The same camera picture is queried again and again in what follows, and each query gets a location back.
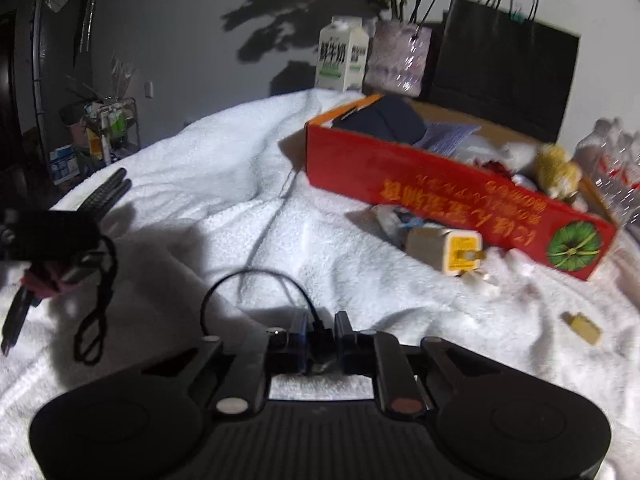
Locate red cardboard box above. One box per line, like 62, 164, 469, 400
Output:
306, 98, 617, 280

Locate water bottle pack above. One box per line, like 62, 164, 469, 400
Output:
574, 118, 639, 226

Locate black paper bag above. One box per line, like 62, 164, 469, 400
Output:
428, 0, 579, 143

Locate milk carton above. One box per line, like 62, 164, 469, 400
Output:
314, 16, 370, 92

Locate white yellow power adapter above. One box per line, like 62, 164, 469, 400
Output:
406, 226, 485, 276

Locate black usb cable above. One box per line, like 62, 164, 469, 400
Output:
0, 167, 327, 376

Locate navy blue pouch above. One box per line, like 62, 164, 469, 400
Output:
332, 96, 426, 145

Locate purple glass vase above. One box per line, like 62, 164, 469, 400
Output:
364, 21, 432, 98

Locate wire storage rack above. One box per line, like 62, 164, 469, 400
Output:
49, 96, 141, 185

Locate yellow white plush toy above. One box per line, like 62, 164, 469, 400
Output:
500, 142, 582, 203

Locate small yellow block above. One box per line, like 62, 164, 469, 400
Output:
561, 312, 603, 346

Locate purple cloth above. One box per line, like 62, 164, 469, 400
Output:
413, 122, 480, 156

